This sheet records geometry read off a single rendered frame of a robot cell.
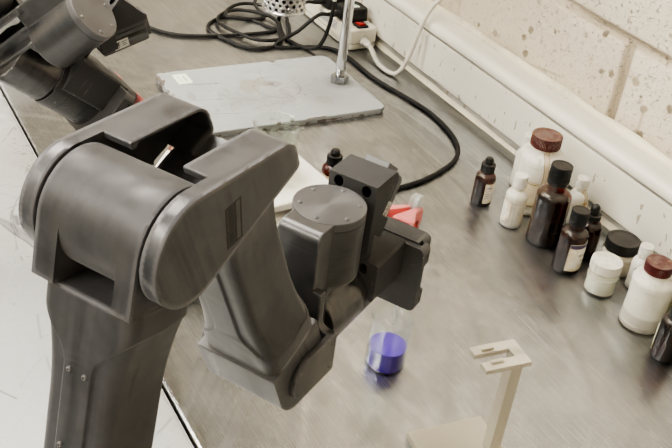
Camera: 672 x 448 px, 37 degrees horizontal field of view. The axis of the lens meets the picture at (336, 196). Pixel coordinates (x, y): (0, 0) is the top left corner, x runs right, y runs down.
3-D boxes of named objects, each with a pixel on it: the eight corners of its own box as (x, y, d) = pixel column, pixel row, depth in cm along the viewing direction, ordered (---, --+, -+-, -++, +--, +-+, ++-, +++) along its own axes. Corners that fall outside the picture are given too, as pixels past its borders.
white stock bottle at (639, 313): (655, 341, 111) (678, 279, 106) (613, 326, 112) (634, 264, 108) (663, 319, 114) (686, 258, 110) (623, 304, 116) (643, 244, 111)
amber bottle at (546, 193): (561, 251, 124) (583, 176, 118) (526, 246, 124) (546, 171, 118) (557, 232, 128) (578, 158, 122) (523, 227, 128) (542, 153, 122)
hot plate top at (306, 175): (249, 220, 107) (250, 213, 107) (197, 168, 115) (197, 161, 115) (339, 196, 114) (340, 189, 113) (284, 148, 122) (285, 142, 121)
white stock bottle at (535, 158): (498, 198, 133) (515, 126, 128) (533, 190, 136) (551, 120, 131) (525, 221, 129) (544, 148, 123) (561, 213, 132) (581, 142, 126)
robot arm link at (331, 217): (298, 166, 78) (205, 231, 69) (394, 206, 75) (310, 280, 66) (284, 285, 84) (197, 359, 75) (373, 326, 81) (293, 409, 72)
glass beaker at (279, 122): (240, 184, 113) (245, 121, 108) (256, 162, 117) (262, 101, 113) (291, 196, 112) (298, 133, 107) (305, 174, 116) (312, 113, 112)
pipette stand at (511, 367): (445, 502, 87) (472, 393, 81) (405, 438, 93) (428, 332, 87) (522, 482, 90) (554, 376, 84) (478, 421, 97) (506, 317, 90)
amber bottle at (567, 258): (545, 267, 121) (562, 208, 116) (559, 256, 123) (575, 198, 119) (570, 279, 119) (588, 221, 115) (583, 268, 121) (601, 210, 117)
